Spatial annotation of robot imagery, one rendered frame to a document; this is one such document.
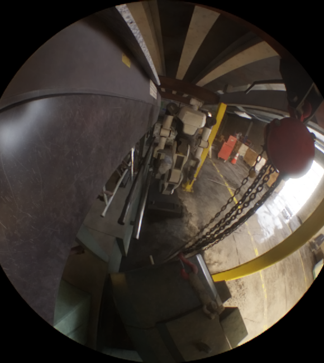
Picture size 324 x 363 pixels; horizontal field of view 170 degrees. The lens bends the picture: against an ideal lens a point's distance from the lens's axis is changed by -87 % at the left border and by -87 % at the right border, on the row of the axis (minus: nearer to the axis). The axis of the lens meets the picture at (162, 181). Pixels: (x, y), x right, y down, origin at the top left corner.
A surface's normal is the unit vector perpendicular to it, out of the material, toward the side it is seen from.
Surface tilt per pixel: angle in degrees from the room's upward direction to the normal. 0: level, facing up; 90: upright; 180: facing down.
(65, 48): 78
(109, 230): 0
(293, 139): 90
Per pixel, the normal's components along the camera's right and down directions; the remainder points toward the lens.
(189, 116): 0.02, 0.62
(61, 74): 1.00, 0.06
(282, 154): -0.68, 0.31
